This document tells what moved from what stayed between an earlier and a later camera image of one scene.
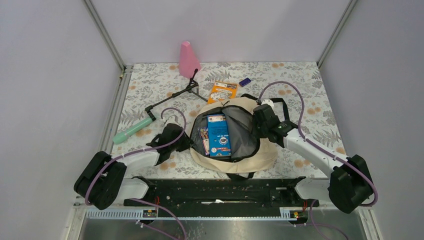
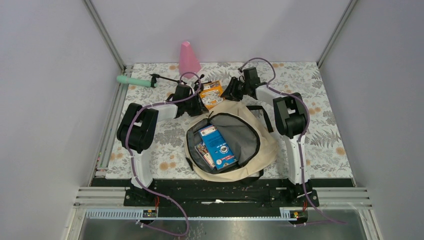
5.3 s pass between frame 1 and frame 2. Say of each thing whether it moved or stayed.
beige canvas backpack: stayed
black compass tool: moved
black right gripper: moved
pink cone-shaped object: stayed
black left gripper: moved
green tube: moved
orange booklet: moved
